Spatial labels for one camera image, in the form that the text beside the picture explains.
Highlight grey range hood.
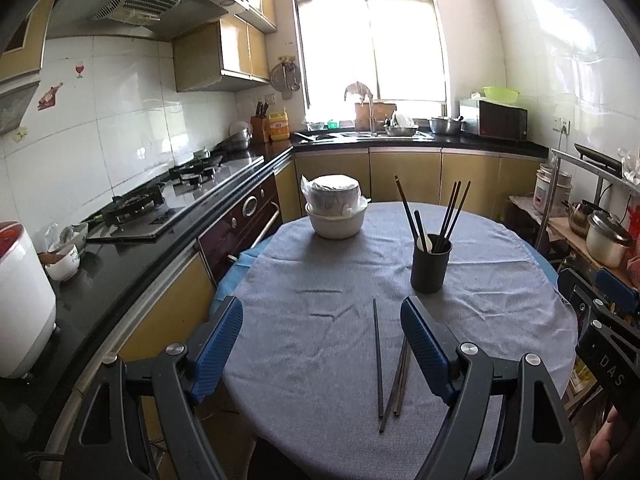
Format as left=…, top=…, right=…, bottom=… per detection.
left=45, top=0, right=251, bottom=41

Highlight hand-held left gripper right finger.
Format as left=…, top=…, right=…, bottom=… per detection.
left=400, top=296, right=586, bottom=480

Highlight bottle wall sticker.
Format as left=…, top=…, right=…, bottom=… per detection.
left=36, top=81, right=65, bottom=111

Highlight stacked steel basins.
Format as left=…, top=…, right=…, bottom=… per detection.
left=217, top=120, right=255, bottom=151

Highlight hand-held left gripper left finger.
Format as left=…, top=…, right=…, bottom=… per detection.
left=60, top=295, right=245, bottom=480

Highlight wooden knife block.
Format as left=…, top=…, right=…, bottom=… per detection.
left=250, top=101, right=271, bottom=143

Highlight pile of dark chopsticks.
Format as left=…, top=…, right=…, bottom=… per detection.
left=372, top=298, right=413, bottom=435

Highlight kitchen window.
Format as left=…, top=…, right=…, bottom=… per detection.
left=290, top=0, right=448, bottom=116

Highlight large white bowl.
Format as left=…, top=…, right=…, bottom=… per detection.
left=305, top=202, right=371, bottom=240

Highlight yellow wall cabinets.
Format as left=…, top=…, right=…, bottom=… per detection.
left=172, top=0, right=278, bottom=93

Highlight hanging round strainer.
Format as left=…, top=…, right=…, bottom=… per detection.
left=270, top=57, right=302, bottom=101

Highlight bowls wrapped in plastic bag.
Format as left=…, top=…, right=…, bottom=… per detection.
left=300, top=174, right=372, bottom=217

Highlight steel basin with dishes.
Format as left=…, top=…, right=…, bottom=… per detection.
left=384, top=112, right=420, bottom=137

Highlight blue table cover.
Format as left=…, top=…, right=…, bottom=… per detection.
left=210, top=245, right=560, bottom=317

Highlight person's right hand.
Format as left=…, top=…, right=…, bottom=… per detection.
left=587, top=405, right=640, bottom=480

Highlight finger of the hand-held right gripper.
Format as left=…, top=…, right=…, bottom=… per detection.
left=594, top=266, right=640, bottom=333
left=556, top=267, right=598, bottom=346

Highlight black utensil holder cup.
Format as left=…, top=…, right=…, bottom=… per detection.
left=410, top=233, right=453, bottom=294

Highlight steel pot with lid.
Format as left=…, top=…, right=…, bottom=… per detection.
left=586, top=210, right=635, bottom=269

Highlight white bowl with spoon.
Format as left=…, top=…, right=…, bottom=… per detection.
left=55, top=222, right=90, bottom=256

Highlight green plastic basin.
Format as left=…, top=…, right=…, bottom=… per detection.
left=481, top=86, right=520, bottom=102

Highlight maroon built-in oven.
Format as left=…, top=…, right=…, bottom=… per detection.
left=196, top=175, right=283, bottom=281

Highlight white rice cooker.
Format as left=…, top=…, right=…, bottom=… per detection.
left=532, top=162, right=573, bottom=208

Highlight grey tablecloth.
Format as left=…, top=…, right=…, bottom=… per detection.
left=220, top=201, right=581, bottom=480

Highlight yellow wall cabinet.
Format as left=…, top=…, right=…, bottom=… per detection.
left=0, top=0, right=63, bottom=111

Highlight black countertop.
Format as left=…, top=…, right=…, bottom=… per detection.
left=0, top=132, right=551, bottom=436

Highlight black microwave oven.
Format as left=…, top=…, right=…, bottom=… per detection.
left=459, top=99, right=529, bottom=142

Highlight white countertop appliance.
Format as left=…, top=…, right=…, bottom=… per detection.
left=0, top=221, right=57, bottom=380

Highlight white printed bowl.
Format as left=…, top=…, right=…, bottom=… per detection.
left=45, top=244, right=81, bottom=282

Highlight wooden cutting board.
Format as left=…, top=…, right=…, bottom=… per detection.
left=354, top=102, right=398, bottom=131

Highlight rag on faucet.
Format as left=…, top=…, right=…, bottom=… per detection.
left=344, top=81, right=375, bottom=103

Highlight metal storage rack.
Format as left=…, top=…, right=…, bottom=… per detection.
left=535, top=142, right=640, bottom=311

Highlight steel mixing bowl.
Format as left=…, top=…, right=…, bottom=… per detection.
left=429, top=116, right=463, bottom=136

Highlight black gas stove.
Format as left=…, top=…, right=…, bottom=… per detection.
left=87, top=152, right=266, bottom=241

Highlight yellow oil bottle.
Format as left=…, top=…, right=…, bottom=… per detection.
left=268, top=108, right=292, bottom=142

